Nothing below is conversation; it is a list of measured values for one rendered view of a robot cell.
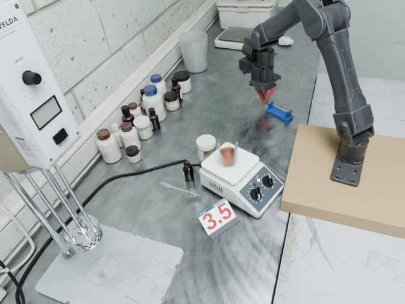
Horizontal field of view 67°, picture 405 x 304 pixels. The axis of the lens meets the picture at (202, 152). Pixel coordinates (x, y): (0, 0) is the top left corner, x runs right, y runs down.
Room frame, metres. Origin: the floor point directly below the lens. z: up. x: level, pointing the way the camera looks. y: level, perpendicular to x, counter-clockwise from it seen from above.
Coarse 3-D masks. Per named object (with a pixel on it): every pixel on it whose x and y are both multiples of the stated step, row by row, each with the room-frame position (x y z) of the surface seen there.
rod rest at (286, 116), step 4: (268, 104) 0.90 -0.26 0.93; (268, 108) 0.90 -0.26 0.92; (272, 108) 0.91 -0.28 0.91; (276, 108) 0.90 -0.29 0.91; (268, 112) 0.90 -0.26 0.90; (272, 112) 0.88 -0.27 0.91; (276, 112) 0.88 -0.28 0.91; (280, 112) 0.88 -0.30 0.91; (284, 112) 0.87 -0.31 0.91; (288, 112) 0.84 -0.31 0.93; (276, 116) 0.87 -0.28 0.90; (280, 116) 0.85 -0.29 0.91; (284, 116) 0.85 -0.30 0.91; (288, 116) 0.84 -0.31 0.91; (292, 116) 0.84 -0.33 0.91; (284, 120) 0.84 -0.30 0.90; (288, 120) 0.83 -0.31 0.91
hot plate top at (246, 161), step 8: (216, 152) 0.63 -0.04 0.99; (240, 152) 0.61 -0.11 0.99; (248, 152) 0.61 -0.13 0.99; (208, 160) 0.60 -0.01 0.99; (216, 160) 0.59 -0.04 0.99; (240, 160) 0.58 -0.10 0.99; (248, 160) 0.58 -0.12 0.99; (256, 160) 0.57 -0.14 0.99; (208, 168) 0.57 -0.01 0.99; (216, 168) 0.56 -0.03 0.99; (224, 168) 0.56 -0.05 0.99; (232, 168) 0.56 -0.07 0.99; (240, 168) 0.55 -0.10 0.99; (248, 168) 0.55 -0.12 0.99; (224, 176) 0.53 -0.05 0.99; (232, 176) 0.53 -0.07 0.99; (240, 176) 0.52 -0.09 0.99; (232, 184) 0.51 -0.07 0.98
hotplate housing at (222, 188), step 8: (256, 168) 0.56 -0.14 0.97; (200, 176) 0.58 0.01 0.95; (208, 176) 0.56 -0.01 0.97; (216, 176) 0.55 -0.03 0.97; (248, 176) 0.54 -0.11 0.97; (208, 184) 0.56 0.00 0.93; (216, 184) 0.54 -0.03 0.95; (224, 184) 0.52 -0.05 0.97; (240, 184) 0.51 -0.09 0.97; (216, 192) 0.54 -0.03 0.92; (224, 192) 0.52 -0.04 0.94; (232, 192) 0.50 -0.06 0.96; (280, 192) 0.52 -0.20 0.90; (232, 200) 0.50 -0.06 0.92; (240, 200) 0.48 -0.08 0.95; (272, 200) 0.49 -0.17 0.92; (240, 208) 0.48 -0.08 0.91; (248, 208) 0.46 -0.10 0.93; (264, 208) 0.46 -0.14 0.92; (256, 216) 0.44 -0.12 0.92
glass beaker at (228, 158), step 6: (222, 138) 0.60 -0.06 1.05; (228, 138) 0.60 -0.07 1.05; (234, 138) 0.60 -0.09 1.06; (222, 144) 0.60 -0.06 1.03; (228, 144) 0.61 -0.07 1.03; (234, 144) 0.59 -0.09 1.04; (222, 150) 0.56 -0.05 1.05; (228, 150) 0.56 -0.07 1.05; (234, 150) 0.56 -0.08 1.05; (222, 156) 0.56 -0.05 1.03; (228, 156) 0.56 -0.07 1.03; (234, 156) 0.56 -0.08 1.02; (222, 162) 0.56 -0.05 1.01; (228, 162) 0.56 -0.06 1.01; (234, 162) 0.56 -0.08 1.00
